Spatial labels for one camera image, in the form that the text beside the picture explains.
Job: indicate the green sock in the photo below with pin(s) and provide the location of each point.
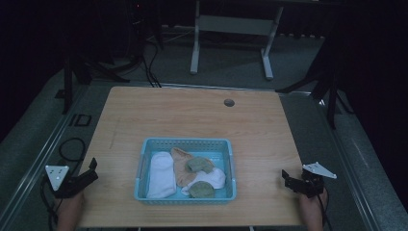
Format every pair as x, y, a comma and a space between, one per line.
201, 190
199, 164

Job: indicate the person's right hand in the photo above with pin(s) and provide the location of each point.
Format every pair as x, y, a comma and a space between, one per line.
312, 205

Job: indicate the white metal desk frame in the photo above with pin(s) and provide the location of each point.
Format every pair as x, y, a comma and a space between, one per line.
235, 25

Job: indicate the grey table grommet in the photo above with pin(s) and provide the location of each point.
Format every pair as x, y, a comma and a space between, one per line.
229, 103

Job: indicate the tan sock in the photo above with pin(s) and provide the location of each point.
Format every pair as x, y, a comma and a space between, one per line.
180, 166

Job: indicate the person's left hand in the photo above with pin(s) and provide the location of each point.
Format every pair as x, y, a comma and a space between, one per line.
71, 203

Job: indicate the white sock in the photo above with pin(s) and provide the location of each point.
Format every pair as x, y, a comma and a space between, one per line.
210, 179
161, 174

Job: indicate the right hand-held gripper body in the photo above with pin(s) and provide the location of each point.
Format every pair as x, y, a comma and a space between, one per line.
309, 183

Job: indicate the metal floor rail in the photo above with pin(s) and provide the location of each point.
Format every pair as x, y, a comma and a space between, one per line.
41, 154
340, 150

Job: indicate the black tripod stand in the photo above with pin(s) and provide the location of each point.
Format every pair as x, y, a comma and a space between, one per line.
68, 86
332, 96

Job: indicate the light blue plastic basket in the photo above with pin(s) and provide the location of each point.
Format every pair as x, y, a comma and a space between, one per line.
224, 166

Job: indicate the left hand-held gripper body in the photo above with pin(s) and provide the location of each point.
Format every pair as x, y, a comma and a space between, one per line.
65, 186

